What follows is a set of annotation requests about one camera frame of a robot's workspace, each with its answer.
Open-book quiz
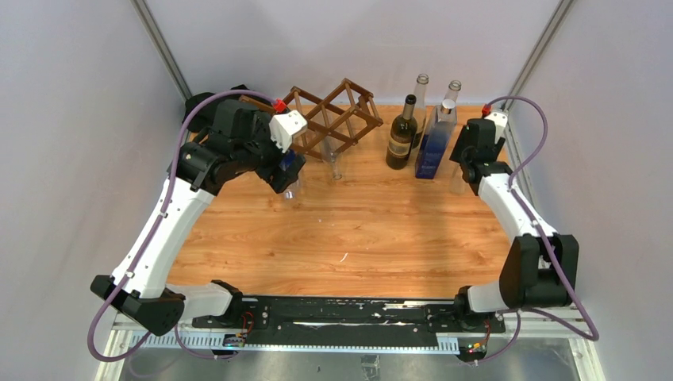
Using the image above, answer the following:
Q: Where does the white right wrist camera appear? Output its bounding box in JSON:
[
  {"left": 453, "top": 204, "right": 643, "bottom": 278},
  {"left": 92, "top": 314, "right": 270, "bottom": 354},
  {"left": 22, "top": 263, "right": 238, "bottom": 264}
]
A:
[{"left": 482, "top": 104, "right": 509, "bottom": 144}]

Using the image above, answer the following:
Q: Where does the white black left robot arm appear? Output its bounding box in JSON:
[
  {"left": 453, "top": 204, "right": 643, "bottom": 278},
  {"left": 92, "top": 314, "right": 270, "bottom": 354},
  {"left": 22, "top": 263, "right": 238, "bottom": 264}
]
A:
[{"left": 90, "top": 99, "right": 308, "bottom": 337}]

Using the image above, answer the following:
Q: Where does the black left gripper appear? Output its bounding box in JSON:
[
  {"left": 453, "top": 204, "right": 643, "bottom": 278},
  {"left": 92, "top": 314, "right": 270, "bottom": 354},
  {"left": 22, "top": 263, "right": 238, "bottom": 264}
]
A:
[{"left": 233, "top": 113, "right": 306, "bottom": 191}]

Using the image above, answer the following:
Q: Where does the clear plain glass bottle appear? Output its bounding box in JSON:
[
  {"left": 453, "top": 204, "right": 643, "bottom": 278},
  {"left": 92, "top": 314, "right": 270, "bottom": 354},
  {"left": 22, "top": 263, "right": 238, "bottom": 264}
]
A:
[{"left": 441, "top": 79, "right": 462, "bottom": 114}]

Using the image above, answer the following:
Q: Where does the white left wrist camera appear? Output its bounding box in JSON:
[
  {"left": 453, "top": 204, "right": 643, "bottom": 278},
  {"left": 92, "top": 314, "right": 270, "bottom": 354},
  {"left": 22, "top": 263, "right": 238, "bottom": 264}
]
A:
[{"left": 269, "top": 110, "right": 308, "bottom": 153}]

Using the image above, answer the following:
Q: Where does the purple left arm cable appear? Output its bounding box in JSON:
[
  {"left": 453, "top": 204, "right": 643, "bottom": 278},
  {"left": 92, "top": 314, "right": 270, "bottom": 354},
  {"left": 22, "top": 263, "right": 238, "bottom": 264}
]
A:
[{"left": 87, "top": 89, "right": 287, "bottom": 364}]

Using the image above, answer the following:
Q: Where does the clear bottle with black label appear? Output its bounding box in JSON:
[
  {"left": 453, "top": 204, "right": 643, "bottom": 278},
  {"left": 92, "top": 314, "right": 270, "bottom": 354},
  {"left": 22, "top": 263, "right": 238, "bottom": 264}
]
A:
[{"left": 412, "top": 73, "right": 429, "bottom": 150}]

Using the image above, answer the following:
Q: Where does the brown wooden wine rack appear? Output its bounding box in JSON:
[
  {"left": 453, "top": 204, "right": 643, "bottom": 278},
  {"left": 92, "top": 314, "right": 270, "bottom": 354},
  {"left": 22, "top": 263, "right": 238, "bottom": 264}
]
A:
[{"left": 239, "top": 78, "right": 383, "bottom": 160}]

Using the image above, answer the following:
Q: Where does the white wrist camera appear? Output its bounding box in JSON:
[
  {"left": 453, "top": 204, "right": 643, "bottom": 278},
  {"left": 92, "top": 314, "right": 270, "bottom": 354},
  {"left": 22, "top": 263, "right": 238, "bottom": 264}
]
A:
[
  {"left": 482, "top": 104, "right": 509, "bottom": 144},
  {"left": 269, "top": 110, "right": 308, "bottom": 153}
]

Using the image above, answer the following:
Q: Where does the black cloth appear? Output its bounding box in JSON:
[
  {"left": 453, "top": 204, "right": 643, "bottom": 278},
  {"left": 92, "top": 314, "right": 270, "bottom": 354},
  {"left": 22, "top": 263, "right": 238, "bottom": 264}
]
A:
[{"left": 183, "top": 84, "right": 253, "bottom": 133}]

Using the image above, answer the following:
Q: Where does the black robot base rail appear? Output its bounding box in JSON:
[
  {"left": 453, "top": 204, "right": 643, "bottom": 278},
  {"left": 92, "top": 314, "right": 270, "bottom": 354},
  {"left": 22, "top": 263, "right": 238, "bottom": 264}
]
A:
[{"left": 186, "top": 295, "right": 506, "bottom": 354}]

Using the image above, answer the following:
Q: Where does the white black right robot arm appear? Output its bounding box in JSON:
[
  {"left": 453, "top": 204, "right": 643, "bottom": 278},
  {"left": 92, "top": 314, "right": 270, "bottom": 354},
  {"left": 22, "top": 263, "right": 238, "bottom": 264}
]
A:
[{"left": 450, "top": 114, "right": 579, "bottom": 332}]

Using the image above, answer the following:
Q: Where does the aluminium table edge rail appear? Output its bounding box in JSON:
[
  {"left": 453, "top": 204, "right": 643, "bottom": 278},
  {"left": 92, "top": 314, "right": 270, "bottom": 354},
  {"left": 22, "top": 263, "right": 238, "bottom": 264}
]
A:
[{"left": 480, "top": 106, "right": 555, "bottom": 241}]

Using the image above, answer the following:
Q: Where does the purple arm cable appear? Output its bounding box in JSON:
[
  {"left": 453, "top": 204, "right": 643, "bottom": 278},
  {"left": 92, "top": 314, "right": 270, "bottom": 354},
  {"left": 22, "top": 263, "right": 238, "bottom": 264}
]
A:
[
  {"left": 483, "top": 95, "right": 601, "bottom": 365},
  {"left": 87, "top": 89, "right": 287, "bottom": 364}
]

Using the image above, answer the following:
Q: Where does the small clear bottle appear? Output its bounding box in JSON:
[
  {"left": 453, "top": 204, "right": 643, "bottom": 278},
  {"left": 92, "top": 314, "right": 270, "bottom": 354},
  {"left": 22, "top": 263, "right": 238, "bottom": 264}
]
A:
[
  {"left": 449, "top": 160, "right": 471, "bottom": 195},
  {"left": 321, "top": 136, "right": 342, "bottom": 180}
]

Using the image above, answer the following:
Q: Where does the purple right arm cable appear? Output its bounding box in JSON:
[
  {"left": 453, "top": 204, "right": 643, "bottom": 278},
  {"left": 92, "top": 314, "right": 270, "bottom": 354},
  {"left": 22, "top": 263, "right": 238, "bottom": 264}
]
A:
[{"left": 483, "top": 95, "right": 601, "bottom": 365}]

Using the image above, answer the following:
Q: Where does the dark green wine bottle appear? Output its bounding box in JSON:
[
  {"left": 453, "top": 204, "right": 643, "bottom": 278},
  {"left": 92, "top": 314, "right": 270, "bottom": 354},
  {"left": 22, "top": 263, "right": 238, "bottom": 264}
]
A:
[{"left": 386, "top": 94, "right": 417, "bottom": 170}]

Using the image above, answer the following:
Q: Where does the blue clear bottle lettered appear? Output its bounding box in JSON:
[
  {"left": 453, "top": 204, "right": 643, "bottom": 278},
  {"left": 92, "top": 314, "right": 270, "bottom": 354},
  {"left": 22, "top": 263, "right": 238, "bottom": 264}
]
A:
[{"left": 414, "top": 99, "right": 457, "bottom": 179}]

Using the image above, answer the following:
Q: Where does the blue clear bottle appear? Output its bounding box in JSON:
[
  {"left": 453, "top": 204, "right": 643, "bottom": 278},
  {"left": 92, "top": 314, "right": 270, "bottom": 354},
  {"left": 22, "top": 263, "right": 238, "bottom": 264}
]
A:
[{"left": 280, "top": 149, "right": 302, "bottom": 201}]

